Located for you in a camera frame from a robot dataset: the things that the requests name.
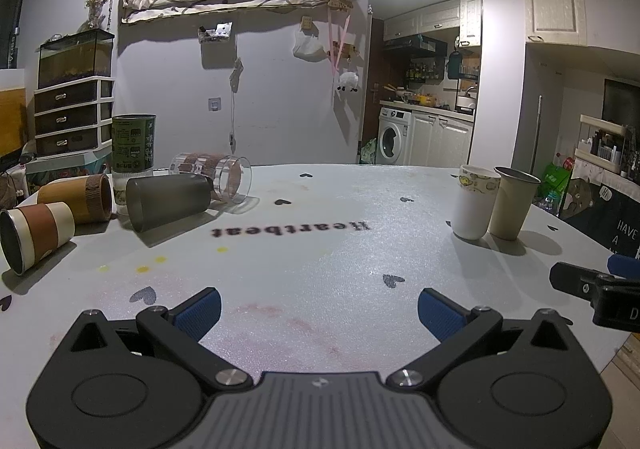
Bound hanging charger cable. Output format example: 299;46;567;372
228;58;244;153

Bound dark screen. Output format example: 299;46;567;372
602;78;640;130

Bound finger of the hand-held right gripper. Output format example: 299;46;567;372
549;262;616;301
607;254;640;276

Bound white washing machine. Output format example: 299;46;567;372
378;107;413;166

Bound small wall shelf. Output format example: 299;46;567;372
198;21;234;44

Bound white storage rack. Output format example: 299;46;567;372
574;114;629;176

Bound black range hood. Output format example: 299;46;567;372
384;34;449;56

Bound floral storage box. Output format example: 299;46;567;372
24;150;114;196

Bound green plastic bag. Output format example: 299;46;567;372
542;161;574;203

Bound white plastic drawer unit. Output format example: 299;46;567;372
33;77;115;158

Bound sheep plush toy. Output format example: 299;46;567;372
335;71;360;94

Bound cream cup with brown band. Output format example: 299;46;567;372
0;201;76;276

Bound grey matte cup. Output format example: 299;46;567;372
125;173;214;234

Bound green printed tall cup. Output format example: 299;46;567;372
111;114;157;176

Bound white upper kitchen cabinets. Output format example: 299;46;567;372
383;0;483;48

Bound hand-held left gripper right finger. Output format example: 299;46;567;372
386;287;588;391

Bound yellow board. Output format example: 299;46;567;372
0;87;27;160

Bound white patterned paper cup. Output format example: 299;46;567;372
452;165;501;241

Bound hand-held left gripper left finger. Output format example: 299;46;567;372
52;287;252;391

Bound black printed cloth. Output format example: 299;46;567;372
558;171;640;261

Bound pink ribbon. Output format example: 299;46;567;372
327;11;352;78

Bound white wall cabinet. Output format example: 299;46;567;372
523;0;589;46

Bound beige paper cup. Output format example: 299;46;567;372
488;166;542;242

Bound clear glass tumbler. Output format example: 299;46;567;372
112;169;154;216

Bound white heart-print table cover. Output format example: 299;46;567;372
0;163;640;449

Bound white kitchen base cabinet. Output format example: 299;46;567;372
410;110;475;168

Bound clear glass with brown sleeve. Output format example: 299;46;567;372
169;151;253;202

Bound white hanging bag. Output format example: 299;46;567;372
292;30;325;63

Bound glass fish tank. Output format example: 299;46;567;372
38;28;115;90

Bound brown cork-sleeved cup lying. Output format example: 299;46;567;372
37;173;114;225

